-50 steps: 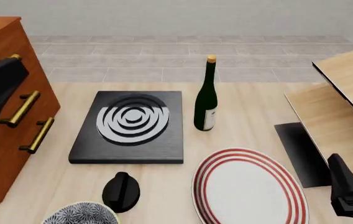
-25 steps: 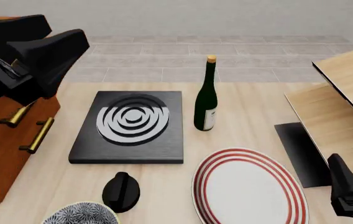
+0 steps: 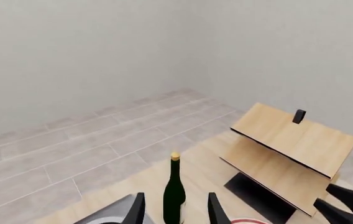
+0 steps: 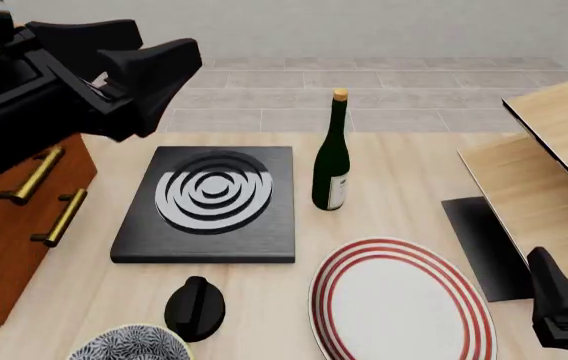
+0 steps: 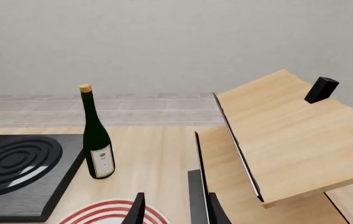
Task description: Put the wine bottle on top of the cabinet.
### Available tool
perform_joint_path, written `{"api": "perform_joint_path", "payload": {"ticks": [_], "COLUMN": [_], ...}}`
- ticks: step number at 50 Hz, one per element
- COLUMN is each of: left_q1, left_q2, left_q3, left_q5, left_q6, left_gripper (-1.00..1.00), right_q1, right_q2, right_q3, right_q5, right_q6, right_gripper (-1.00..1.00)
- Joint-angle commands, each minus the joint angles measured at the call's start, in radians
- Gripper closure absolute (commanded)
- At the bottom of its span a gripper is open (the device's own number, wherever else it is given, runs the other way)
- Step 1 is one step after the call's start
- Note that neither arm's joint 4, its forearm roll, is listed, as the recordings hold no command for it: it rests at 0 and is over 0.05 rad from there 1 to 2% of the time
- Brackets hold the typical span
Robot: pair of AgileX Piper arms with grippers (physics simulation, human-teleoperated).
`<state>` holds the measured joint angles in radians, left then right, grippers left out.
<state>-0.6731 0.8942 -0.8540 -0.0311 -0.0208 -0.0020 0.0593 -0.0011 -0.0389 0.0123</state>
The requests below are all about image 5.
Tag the white plate with red rings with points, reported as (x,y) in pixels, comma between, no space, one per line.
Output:
(102,210)

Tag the flat black stove plate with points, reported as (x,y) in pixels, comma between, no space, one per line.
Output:
(18,161)

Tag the dark green wine bottle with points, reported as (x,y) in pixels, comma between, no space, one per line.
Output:
(98,144)

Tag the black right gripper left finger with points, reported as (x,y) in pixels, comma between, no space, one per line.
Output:
(136,212)

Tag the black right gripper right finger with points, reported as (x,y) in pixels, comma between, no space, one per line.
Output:
(217,213)

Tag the pale wooden cabinet drawer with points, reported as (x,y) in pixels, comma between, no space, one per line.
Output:
(223,168)

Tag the pale wooden cabinet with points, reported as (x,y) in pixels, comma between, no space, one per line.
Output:
(288,140)

